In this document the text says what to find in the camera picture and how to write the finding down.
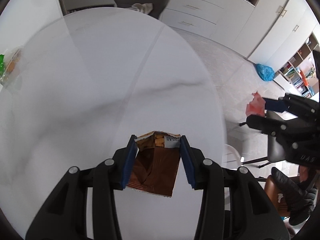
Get pink paper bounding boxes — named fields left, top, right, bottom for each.
left=245, top=92, right=266, bottom=117

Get brown snack wrapper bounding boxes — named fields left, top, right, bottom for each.
left=127, top=131, right=181, bottom=197

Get blue plastic bag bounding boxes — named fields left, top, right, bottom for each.
left=255, top=64, right=274, bottom=81

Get open shelf unit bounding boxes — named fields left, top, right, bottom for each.
left=273, top=33, right=319, bottom=99

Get white tall cupboard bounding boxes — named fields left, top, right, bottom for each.
left=232, top=0, right=317, bottom=70

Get white drawer cabinet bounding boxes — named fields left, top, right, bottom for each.
left=162, top=0, right=254, bottom=47

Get beige cloth on chair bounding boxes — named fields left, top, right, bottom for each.
left=129, top=3, right=153, bottom=15

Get clear bag with snack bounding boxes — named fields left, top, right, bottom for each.
left=1, top=47, right=22, bottom=87

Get green plastic bag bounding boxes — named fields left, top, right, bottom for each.
left=0, top=54, right=5, bottom=76

